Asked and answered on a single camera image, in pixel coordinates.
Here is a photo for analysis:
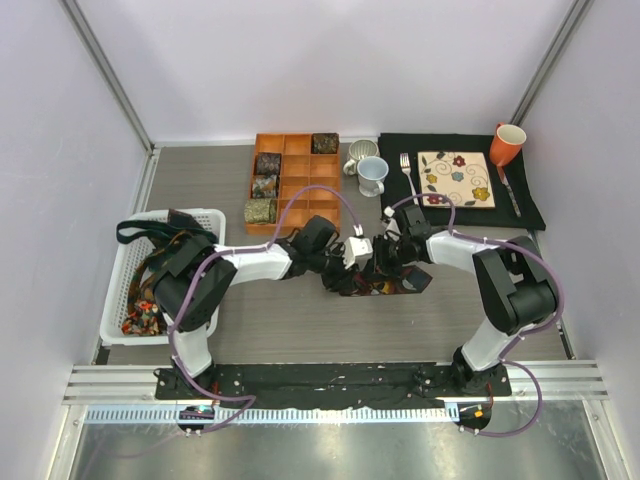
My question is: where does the orange compartment tray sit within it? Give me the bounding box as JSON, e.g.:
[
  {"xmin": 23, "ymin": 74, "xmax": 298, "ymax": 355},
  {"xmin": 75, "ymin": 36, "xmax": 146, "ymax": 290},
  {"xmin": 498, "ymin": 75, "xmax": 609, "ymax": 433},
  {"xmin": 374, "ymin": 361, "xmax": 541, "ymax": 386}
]
[{"xmin": 245, "ymin": 133, "xmax": 341, "ymax": 236}]

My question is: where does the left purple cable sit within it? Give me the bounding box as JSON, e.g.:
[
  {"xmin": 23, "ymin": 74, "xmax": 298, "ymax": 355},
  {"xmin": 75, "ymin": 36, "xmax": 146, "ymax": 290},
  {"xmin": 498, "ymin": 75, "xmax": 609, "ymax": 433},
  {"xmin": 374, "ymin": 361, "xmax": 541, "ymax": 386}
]
[{"xmin": 167, "ymin": 184, "xmax": 365, "ymax": 441}]

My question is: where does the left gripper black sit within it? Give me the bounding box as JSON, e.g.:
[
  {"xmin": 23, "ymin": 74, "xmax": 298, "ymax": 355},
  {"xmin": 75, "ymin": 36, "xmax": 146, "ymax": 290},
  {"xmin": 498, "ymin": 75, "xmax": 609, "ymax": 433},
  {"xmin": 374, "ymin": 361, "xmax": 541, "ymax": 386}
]
[{"xmin": 308, "ymin": 242, "xmax": 358, "ymax": 292}]

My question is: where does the silver fork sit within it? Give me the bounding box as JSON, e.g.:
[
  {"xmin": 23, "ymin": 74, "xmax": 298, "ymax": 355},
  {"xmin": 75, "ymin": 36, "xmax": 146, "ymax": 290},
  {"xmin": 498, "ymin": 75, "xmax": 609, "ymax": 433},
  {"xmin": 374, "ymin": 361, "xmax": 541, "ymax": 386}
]
[{"xmin": 399, "ymin": 153, "xmax": 419, "ymax": 205}]

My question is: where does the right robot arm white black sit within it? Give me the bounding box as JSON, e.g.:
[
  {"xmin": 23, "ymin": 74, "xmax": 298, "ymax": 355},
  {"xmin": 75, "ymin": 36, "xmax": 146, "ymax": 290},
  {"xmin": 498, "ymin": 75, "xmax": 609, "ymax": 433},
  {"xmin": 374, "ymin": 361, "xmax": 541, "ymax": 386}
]
[{"xmin": 374, "ymin": 203, "xmax": 563, "ymax": 395}]

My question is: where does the pile of patterned ties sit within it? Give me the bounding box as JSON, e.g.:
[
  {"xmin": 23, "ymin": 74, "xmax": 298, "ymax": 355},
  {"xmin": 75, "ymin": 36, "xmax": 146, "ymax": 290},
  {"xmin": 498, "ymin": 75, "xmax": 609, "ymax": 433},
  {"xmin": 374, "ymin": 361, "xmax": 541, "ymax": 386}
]
[{"xmin": 116, "ymin": 209, "xmax": 218, "ymax": 335}]

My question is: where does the dark red patterned tie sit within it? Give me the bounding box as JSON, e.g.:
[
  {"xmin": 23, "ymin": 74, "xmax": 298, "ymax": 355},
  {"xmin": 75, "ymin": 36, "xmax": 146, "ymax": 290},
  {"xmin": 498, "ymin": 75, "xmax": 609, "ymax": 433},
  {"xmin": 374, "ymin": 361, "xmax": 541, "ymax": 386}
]
[{"xmin": 347, "ymin": 266, "xmax": 433, "ymax": 297}]

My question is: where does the floral square plate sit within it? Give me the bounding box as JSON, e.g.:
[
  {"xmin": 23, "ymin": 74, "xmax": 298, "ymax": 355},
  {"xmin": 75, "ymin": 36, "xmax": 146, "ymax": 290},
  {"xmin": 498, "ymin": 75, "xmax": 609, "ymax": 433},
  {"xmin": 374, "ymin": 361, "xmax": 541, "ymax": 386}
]
[{"xmin": 417, "ymin": 151, "xmax": 495, "ymax": 209}]

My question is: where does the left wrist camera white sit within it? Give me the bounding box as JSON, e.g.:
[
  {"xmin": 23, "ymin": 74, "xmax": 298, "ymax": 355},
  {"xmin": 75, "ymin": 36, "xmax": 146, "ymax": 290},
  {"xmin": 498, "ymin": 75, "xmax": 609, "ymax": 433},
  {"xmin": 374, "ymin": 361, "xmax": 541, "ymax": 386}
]
[{"xmin": 343, "ymin": 224, "xmax": 373, "ymax": 268}]

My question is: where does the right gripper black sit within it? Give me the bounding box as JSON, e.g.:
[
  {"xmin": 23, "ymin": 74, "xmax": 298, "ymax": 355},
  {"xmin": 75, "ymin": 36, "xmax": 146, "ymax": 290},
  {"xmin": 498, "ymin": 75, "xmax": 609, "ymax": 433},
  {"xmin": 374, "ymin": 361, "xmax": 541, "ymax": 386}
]
[{"xmin": 359, "ymin": 234, "xmax": 412, "ymax": 284}]

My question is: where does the black cloth placemat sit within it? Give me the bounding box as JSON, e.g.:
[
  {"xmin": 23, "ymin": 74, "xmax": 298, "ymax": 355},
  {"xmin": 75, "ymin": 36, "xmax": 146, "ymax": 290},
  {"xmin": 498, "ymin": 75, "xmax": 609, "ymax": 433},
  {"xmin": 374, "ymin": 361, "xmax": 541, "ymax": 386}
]
[{"xmin": 378, "ymin": 133, "xmax": 546, "ymax": 231}]

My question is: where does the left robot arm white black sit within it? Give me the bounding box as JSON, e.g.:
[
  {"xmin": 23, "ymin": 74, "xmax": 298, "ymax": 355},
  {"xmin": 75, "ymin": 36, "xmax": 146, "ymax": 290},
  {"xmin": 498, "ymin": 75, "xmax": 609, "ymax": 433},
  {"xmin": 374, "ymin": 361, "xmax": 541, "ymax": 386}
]
[{"xmin": 151, "ymin": 215, "xmax": 373, "ymax": 399}]

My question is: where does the orange mug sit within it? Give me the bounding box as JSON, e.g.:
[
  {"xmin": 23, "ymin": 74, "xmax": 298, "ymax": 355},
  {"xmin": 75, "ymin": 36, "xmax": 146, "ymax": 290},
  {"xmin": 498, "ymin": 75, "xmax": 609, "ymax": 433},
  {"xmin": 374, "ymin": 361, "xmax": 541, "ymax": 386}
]
[{"xmin": 489, "ymin": 123, "xmax": 527, "ymax": 167}]

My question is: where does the dark green tie strap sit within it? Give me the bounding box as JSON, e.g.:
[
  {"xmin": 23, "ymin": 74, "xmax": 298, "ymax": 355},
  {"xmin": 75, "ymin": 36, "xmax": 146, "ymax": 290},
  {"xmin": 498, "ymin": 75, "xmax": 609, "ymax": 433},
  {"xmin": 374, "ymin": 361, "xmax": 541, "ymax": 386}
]
[{"xmin": 116, "ymin": 218, "xmax": 201, "ymax": 246}]

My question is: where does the pale blue mug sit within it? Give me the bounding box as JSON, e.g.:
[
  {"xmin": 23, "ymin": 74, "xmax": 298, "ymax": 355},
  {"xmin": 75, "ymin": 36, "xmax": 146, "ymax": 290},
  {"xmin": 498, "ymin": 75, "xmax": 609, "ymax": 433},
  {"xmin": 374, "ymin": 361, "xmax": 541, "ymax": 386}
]
[{"xmin": 357, "ymin": 156, "xmax": 389, "ymax": 198}]

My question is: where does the rolled purple patterned tie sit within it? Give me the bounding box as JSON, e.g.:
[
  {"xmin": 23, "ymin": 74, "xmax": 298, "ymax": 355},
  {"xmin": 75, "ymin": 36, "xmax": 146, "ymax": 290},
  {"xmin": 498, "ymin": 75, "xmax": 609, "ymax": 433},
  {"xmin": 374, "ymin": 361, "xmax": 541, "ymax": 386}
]
[{"xmin": 254, "ymin": 152, "xmax": 282, "ymax": 176}]

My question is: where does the patterned handle knife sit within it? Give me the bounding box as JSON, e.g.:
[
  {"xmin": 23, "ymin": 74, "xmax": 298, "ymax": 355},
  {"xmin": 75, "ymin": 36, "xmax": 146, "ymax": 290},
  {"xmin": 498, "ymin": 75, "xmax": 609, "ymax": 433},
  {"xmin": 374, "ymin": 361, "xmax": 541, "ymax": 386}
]
[{"xmin": 496, "ymin": 166, "xmax": 522, "ymax": 218}]

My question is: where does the rolled brown patterned tie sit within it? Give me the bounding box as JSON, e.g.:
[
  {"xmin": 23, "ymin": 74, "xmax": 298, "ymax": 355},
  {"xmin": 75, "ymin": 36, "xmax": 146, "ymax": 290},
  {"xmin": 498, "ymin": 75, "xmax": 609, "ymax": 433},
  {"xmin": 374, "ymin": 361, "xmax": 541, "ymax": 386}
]
[{"xmin": 251, "ymin": 174, "xmax": 279, "ymax": 199}]

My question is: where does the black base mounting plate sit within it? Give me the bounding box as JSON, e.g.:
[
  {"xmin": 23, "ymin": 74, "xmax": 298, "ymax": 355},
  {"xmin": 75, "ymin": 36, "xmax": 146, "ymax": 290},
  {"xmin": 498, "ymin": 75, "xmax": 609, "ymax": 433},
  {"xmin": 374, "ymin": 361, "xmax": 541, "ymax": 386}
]
[{"xmin": 154, "ymin": 362, "xmax": 512, "ymax": 410}]

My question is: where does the grey ribbed mug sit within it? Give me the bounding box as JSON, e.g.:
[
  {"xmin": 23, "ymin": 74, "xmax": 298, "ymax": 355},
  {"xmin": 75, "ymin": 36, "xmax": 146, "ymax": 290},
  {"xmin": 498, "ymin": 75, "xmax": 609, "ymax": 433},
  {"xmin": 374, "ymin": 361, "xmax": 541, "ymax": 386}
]
[{"xmin": 343, "ymin": 139, "xmax": 379, "ymax": 176}]

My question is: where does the rolled olive green tie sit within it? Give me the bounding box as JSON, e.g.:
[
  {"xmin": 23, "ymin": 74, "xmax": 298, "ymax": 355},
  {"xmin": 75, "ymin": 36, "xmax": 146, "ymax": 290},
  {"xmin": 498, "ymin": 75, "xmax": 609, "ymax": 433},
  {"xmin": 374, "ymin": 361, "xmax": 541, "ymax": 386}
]
[{"xmin": 244, "ymin": 198, "xmax": 277, "ymax": 225}]

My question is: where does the rolled dark tie top right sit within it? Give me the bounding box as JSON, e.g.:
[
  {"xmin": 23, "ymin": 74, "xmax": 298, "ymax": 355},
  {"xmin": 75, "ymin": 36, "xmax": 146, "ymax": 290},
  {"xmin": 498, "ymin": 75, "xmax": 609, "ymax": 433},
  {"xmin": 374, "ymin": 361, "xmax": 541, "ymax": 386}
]
[{"xmin": 311, "ymin": 133, "xmax": 340, "ymax": 155}]

